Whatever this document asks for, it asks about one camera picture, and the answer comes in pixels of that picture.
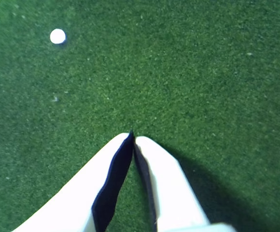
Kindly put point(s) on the small white dot marker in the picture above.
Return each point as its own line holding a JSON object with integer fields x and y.
{"x": 58, "y": 36}

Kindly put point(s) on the long green turf mat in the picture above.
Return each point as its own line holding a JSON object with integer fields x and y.
{"x": 178, "y": 72}

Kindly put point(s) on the white gripper finger with black pad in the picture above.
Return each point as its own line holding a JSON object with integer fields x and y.
{"x": 77, "y": 198}

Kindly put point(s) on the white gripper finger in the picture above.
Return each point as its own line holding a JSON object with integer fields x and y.
{"x": 169, "y": 188}

